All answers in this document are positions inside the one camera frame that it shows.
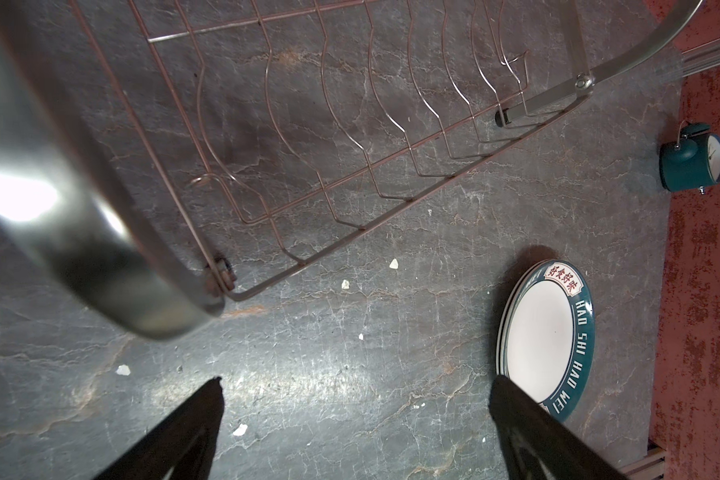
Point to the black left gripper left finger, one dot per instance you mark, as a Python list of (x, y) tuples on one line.
[(182, 446)]

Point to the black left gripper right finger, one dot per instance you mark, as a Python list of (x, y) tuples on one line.
[(535, 445)]

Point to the green rimmed white plate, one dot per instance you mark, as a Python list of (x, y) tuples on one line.
[(501, 332)]

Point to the stainless steel dish rack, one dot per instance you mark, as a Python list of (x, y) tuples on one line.
[(64, 206)]

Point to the green white alarm clock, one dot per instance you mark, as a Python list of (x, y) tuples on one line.
[(692, 160)]

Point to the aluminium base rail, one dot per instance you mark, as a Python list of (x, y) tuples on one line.
[(651, 467)]

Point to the aluminium corner post right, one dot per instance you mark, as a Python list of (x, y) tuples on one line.
[(701, 58)]

